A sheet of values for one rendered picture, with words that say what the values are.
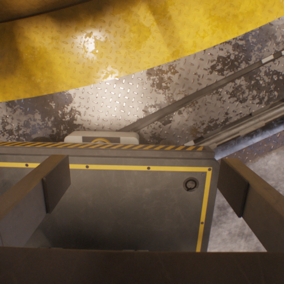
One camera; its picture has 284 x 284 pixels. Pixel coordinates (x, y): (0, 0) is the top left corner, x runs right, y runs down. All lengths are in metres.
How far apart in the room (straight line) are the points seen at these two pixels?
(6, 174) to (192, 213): 0.52
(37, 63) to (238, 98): 0.79
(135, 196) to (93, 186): 0.12
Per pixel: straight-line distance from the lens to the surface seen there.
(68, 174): 0.17
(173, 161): 0.53
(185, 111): 0.83
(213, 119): 0.87
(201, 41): 0.85
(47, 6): 0.87
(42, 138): 0.82
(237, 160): 0.17
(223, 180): 0.17
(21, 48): 0.93
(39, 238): 0.72
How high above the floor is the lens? 0.80
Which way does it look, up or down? 73 degrees down
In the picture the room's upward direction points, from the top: 180 degrees clockwise
